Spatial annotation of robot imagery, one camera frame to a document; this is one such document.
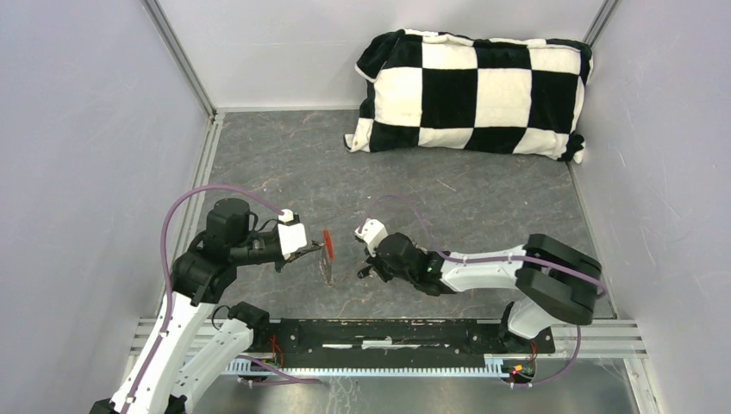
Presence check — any blue white cable duct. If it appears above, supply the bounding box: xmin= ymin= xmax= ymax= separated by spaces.
xmin=222 ymin=357 xmax=533 ymax=380

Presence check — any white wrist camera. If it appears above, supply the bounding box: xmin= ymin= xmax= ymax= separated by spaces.
xmin=277 ymin=209 xmax=309 ymax=257
xmin=354 ymin=218 xmax=389 ymax=257

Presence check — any red grey keyring holder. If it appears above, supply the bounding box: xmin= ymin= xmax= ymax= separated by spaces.
xmin=320 ymin=229 xmax=334 ymax=287

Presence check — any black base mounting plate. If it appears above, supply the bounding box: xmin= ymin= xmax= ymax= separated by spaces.
xmin=245 ymin=319 xmax=556 ymax=369

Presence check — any black white checkered pillow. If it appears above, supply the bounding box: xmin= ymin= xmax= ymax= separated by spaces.
xmin=344 ymin=29 xmax=593 ymax=163

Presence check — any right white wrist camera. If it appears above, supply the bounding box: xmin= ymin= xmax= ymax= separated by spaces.
xmin=354 ymin=218 xmax=389 ymax=257

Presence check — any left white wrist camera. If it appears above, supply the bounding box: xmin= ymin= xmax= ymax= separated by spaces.
xmin=277 ymin=209 xmax=309 ymax=257

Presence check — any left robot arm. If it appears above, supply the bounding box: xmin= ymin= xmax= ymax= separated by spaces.
xmin=91 ymin=198 xmax=324 ymax=413

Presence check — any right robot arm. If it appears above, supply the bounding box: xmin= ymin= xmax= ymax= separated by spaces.
xmin=355 ymin=229 xmax=607 ymax=352

